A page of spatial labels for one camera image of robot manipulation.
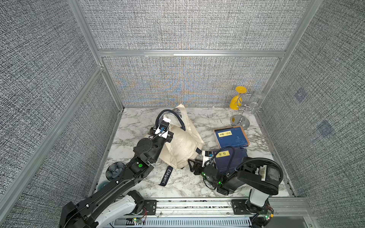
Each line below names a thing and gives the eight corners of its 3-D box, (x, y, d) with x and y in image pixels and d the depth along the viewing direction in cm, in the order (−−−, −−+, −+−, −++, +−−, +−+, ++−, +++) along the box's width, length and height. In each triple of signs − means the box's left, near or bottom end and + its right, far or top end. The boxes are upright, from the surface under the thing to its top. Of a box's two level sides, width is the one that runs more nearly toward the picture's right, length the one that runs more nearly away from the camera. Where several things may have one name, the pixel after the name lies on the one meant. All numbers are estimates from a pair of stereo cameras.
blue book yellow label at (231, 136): (218, 152, 95) (220, 146, 89) (212, 135, 104) (214, 128, 98) (245, 148, 97) (250, 142, 91) (238, 132, 106) (241, 125, 99)
